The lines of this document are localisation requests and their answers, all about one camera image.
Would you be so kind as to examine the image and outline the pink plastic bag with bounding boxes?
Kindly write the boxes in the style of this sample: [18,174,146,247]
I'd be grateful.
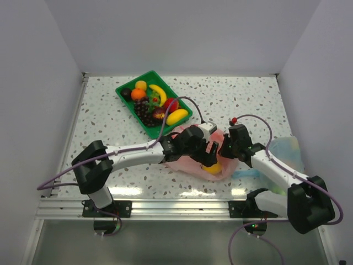
[166,129,239,182]

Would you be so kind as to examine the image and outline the yellow mango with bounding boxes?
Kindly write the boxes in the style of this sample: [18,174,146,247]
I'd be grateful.
[166,109,189,126]

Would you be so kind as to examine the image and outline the red apple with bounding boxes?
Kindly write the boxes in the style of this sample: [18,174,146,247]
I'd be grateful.
[163,98,179,113]

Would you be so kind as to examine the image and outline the dark red strawberry fruit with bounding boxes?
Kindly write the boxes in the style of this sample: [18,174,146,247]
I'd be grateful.
[152,108,165,121]

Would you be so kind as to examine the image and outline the green grape bunch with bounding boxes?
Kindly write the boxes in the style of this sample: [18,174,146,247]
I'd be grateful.
[148,91,161,112]

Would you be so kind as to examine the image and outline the dark purple grape bunch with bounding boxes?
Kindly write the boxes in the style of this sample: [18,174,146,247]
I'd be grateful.
[134,97,156,128]

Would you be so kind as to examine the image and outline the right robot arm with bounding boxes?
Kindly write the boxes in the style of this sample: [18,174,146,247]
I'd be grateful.
[218,124,335,234]

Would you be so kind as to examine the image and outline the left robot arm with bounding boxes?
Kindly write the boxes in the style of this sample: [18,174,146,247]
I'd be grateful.
[72,122,218,217]

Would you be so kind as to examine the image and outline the yellow fruit in bag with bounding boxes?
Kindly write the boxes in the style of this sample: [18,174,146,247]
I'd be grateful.
[202,162,222,175]

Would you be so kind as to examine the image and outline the blue plastic bag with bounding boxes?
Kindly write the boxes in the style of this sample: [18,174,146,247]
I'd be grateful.
[231,136,305,195]

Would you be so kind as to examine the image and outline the small yellow orange fruit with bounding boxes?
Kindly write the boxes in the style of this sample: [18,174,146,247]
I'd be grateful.
[135,80,147,91]

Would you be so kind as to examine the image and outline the yellow banana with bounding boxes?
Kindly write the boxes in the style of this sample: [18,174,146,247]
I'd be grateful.
[149,84,167,107]

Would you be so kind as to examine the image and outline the green plastic tray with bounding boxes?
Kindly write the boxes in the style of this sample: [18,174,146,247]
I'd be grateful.
[115,71,192,139]

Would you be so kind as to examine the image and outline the dark purple plum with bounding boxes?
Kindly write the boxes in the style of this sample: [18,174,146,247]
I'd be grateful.
[120,88,132,101]

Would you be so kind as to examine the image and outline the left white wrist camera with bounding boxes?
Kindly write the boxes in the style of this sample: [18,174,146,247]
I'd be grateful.
[198,121,217,138]

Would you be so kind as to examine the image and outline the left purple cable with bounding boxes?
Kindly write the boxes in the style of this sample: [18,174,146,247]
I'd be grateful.
[37,96,206,238]

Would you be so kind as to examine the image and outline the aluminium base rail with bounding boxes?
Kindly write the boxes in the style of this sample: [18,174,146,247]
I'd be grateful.
[35,196,323,221]

